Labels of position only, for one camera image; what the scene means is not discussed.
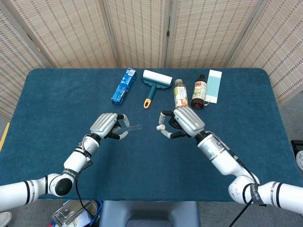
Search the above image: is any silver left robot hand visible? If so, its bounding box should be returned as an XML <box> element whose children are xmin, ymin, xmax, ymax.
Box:
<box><xmin>89</xmin><ymin>113</ymin><xmax>130</xmax><ymax>140</ymax></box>

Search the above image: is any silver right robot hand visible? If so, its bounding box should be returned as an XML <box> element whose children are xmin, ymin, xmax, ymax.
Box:
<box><xmin>158</xmin><ymin>107</ymin><xmax>205</xmax><ymax>139</ymax></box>

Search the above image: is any transparent glass test tube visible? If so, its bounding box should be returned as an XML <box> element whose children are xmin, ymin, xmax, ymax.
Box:
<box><xmin>123</xmin><ymin>124</ymin><xmax>143</xmax><ymax>132</ymax></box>

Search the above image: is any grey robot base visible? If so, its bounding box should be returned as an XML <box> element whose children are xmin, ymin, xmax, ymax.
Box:
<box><xmin>98</xmin><ymin>201</ymin><xmax>201</xmax><ymax>227</ymax></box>

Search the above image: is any yellow tea bottle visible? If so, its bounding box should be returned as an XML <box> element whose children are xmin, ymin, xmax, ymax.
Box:
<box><xmin>174</xmin><ymin>79</ymin><xmax>189</xmax><ymax>110</ymax></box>

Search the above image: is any dark sauce bottle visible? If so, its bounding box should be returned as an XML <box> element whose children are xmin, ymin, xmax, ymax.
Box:
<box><xmin>190</xmin><ymin>74</ymin><xmax>208</xmax><ymax>109</ymax></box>

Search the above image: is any blue toothpaste box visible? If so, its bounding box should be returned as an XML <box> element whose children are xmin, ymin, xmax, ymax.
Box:
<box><xmin>111</xmin><ymin>68</ymin><xmax>137</xmax><ymax>106</ymax></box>

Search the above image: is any white light-blue flat packet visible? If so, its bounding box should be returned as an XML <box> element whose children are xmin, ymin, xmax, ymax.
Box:
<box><xmin>205</xmin><ymin>69</ymin><xmax>223</xmax><ymax>104</ymax></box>

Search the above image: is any green lint roller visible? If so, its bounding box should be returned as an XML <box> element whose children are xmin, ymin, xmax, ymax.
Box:
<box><xmin>141</xmin><ymin>69</ymin><xmax>173</xmax><ymax>109</ymax></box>

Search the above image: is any blue table cloth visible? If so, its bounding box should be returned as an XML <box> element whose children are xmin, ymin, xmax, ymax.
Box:
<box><xmin>0</xmin><ymin>68</ymin><xmax>299</xmax><ymax>203</ymax></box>

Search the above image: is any blue bin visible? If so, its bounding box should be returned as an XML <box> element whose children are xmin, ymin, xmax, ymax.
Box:
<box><xmin>91</xmin><ymin>200</ymin><xmax>104</xmax><ymax>227</ymax></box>

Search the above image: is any woven folding screen panel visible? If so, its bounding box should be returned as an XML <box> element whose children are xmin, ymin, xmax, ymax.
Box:
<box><xmin>164</xmin><ymin>0</ymin><xmax>265</xmax><ymax>69</ymax></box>
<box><xmin>8</xmin><ymin>0</ymin><xmax>120</xmax><ymax>69</ymax></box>
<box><xmin>102</xmin><ymin>0</ymin><xmax>172</xmax><ymax>69</ymax></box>
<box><xmin>0</xmin><ymin>0</ymin><xmax>54</xmax><ymax>120</ymax></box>
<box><xmin>227</xmin><ymin>0</ymin><xmax>303</xmax><ymax>108</ymax></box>

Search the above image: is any clear plastic box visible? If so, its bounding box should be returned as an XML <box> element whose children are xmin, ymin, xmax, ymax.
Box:
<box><xmin>52</xmin><ymin>200</ymin><xmax>99</xmax><ymax>227</ymax></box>

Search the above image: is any black box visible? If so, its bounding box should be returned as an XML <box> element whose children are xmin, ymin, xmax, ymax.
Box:
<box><xmin>290</xmin><ymin>140</ymin><xmax>303</xmax><ymax>156</ymax></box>

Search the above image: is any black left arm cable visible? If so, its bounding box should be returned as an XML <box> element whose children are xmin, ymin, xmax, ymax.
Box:
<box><xmin>74</xmin><ymin>160</ymin><xmax>98</xmax><ymax>224</ymax></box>

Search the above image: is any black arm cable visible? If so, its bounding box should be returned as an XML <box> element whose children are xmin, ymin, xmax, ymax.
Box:
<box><xmin>229</xmin><ymin>151</ymin><xmax>261</xmax><ymax>227</ymax></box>
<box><xmin>74</xmin><ymin>160</ymin><xmax>98</xmax><ymax>224</ymax></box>

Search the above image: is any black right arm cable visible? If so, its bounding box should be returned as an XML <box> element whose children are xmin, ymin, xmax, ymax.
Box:
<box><xmin>229</xmin><ymin>151</ymin><xmax>261</xmax><ymax>227</ymax></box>

